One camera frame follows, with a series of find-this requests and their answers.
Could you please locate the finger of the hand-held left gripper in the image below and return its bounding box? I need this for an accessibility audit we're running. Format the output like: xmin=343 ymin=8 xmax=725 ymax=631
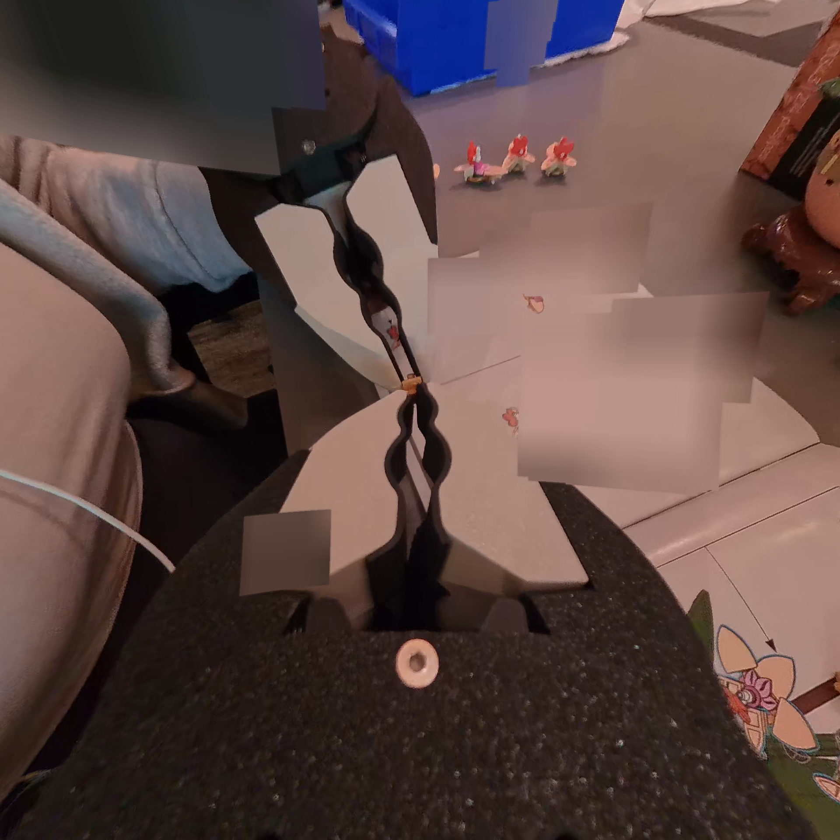
xmin=255 ymin=200 xmax=411 ymax=388
xmin=344 ymin=153 xmax=439 ymax=383

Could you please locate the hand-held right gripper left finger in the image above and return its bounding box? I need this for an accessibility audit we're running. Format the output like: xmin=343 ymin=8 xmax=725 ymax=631
xmin=239 ymin=387 xmax=417 ymax=618

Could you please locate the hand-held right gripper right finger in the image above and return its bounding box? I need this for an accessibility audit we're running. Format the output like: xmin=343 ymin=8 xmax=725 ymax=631
xmin=416 ymin=382 xmax=590 ymax=619

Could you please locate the blue plastic bin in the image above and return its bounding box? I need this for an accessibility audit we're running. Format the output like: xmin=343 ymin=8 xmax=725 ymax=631
xmin=341 ymin=0 xmax=627 ymax=98

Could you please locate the assembled toy brick flower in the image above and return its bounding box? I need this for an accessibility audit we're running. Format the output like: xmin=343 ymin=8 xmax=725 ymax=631
xmin=539 ymin=136 xmax=578 ymax=179
xmin=453 ymin=141 xmax=509 ymax=186
xmin=502 ymin=134 xmax=538 ymax=177

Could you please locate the toy brick instruction booklet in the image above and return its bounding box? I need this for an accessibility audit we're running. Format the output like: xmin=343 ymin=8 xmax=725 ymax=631
xmin=367 ymin=203 xmax=840 ymax=840

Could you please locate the person's torso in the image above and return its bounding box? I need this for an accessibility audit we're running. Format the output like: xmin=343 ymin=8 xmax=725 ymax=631
xmin=0 ymin=243 xmax=145 ymax=782

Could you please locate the dark toy set box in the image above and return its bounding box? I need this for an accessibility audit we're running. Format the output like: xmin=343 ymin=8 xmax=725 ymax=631
xmin=738 ymin=10 xmax=840 ymax=198

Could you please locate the thin white cord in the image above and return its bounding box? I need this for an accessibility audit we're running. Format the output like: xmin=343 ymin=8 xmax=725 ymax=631
xmin=0 ymin=469 xmax=177 ymax=573

